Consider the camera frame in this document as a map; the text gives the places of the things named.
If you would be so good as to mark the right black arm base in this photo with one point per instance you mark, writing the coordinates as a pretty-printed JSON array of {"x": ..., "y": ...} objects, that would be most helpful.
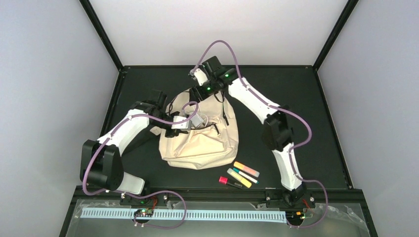
[{"x": 293, "y": 203}]

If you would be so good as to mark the orange pastel highlighter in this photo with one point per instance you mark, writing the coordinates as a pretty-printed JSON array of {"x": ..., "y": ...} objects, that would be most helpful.
[{"x": 246, "y": 169}]

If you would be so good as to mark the black frame post right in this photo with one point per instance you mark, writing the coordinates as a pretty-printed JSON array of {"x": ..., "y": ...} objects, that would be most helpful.
[{"x": 337, "y": 28}]

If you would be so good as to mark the white charger with cable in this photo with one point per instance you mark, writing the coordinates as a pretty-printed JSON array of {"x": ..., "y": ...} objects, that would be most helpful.
[{"x": 199, "y": 120}]

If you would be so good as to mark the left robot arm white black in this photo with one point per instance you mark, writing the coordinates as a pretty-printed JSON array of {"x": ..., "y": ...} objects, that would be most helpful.
[{"x": 101, "y": 164}]

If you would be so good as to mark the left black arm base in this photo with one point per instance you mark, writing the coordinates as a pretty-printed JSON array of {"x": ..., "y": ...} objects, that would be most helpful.
[{"x": 154, "y": 202}]

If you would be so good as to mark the black frame post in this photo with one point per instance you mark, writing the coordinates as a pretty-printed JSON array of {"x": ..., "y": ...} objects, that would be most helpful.
[
  {"x": 95, "y": 21},
  {"x": 337, "y": 28}
]

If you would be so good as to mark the white teal marker pen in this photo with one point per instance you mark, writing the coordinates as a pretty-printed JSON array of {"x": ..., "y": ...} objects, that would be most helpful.
[{"x": 245, "y": 175}]

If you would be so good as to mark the yellow highlighter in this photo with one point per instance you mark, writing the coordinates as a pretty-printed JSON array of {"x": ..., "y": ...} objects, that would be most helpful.
[{"x": 239, "y": 178}]

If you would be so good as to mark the pink black highlighter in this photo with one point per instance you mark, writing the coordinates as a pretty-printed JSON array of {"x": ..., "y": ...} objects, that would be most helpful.
[{"x": 225, "y": 181}]

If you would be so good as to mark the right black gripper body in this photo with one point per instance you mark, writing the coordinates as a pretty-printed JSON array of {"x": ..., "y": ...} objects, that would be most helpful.
[{"x": 196, "y": 92}]

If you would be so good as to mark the black frame post left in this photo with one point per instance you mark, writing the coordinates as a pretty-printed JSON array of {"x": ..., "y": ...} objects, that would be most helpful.
[{"x": 95, "y": 21}]

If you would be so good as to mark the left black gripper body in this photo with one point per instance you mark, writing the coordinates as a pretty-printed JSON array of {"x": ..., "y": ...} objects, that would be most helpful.
[{"x": 174, "y": 133}]

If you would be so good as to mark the light blue slotted cable duct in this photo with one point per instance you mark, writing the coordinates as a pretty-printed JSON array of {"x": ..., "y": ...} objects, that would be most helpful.
[{"x": 189, "y": 215}]

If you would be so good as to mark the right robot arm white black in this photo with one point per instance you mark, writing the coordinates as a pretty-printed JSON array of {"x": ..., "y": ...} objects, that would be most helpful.
[{"x": 276, "y": 133}]

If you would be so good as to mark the beige canvas backpack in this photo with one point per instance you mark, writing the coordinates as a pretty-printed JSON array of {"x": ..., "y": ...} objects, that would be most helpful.
[{"x": 214, "y": 143}]

